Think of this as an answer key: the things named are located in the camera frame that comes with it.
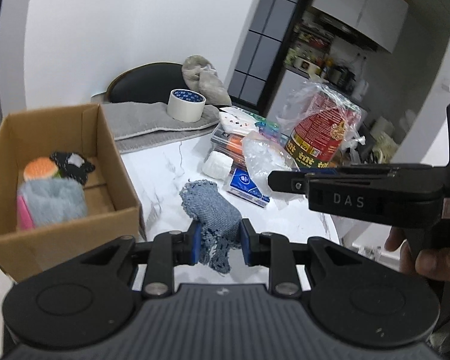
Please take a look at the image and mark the white tissue ball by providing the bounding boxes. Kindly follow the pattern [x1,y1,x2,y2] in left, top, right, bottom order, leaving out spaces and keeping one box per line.
[202,150,233,180]

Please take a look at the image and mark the clear plastic bag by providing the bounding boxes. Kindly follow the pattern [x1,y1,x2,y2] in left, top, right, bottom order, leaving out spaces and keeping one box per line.
[241,132,302,210]

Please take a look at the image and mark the black stitched fabric piece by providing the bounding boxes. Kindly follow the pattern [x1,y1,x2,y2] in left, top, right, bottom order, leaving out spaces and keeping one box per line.
[49,151,96,186]

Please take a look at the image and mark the grey plush mouse toy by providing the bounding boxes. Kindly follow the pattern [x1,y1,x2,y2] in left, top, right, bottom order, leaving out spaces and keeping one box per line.
[17,178,88,231]

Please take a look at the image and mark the plush hamburger toy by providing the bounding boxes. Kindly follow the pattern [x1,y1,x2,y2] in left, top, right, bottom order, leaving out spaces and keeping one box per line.
[23,157,59,181]

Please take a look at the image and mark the person's right hand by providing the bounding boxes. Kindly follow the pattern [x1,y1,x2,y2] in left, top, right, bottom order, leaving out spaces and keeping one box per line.
[385,228,450,282]

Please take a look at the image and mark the blue tissue packet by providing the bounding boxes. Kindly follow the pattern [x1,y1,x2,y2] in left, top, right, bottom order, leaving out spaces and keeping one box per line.
[225,168,270,208]

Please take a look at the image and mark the brown cardboard box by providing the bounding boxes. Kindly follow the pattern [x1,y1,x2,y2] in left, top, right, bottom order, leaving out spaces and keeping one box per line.
[0,104,144,282]

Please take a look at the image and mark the stacked colourful bead boxes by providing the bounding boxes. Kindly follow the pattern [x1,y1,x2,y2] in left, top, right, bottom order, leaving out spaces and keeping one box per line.
[210,119,288,169]

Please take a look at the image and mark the red tnt snack tub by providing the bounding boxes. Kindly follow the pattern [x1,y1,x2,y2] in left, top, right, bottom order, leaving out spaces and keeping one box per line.
[276,80,364,168]

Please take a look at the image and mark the white card pack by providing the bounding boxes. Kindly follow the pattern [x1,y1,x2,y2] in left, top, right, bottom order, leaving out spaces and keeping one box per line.
[218,106,259,137]

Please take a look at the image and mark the grey folded mat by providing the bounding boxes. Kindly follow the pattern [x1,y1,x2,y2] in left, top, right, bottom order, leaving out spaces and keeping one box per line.
[102,102,219,155]

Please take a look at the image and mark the masking tape roll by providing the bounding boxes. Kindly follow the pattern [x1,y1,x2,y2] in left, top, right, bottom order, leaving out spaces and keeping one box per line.
[167,88,206,123]

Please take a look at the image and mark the black chair backrest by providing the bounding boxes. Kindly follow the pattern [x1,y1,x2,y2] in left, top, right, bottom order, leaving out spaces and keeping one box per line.
[105,62,188,104]

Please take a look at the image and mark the beige cloth on chair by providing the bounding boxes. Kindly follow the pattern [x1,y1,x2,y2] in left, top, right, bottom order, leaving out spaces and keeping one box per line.
[181,55,232,107]

